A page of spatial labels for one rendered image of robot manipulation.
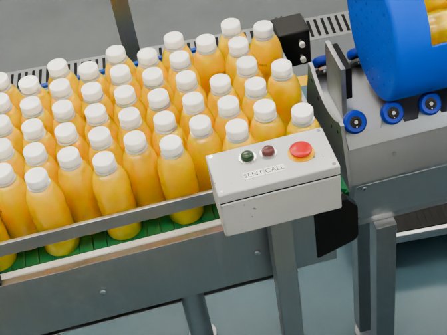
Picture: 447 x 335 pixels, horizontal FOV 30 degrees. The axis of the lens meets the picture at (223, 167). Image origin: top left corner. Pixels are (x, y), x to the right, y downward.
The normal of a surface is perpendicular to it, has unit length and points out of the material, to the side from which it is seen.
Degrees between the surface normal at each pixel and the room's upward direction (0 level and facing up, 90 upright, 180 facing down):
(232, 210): 90
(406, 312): 0
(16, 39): 0
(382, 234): 90
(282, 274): 90
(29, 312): 90
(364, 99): 0
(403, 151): 70
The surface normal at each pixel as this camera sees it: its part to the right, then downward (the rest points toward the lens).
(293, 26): -0.13, -0.71
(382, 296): 0.22, 0.66
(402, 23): 0.10, 0.11
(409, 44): 0.15, 0.37
